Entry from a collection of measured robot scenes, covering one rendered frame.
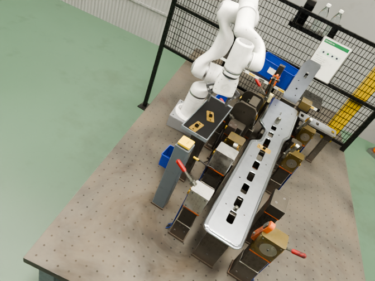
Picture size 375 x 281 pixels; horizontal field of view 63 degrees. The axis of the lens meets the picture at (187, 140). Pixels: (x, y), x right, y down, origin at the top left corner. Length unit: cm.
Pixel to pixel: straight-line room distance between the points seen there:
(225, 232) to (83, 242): 62
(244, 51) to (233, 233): 76
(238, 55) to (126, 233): 96
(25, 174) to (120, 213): 118
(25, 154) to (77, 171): 42
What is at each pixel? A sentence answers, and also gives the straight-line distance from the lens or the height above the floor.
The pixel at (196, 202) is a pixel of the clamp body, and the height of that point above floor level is 101.
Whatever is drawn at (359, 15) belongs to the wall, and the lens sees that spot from 439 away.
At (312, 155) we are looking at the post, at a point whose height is 77.
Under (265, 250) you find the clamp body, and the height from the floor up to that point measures 99.
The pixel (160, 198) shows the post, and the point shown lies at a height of 78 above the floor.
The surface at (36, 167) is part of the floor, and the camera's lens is 266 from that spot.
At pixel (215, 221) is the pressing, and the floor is 100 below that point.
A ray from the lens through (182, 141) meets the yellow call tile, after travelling 134.
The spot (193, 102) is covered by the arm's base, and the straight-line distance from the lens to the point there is 203.
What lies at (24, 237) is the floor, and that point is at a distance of 232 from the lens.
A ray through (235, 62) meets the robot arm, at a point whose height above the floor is 149.
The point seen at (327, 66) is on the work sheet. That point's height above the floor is 127.
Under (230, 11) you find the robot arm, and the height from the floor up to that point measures 155.
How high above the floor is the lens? 202
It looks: 39 degrees down
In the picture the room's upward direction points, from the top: 24 degrees clockwise
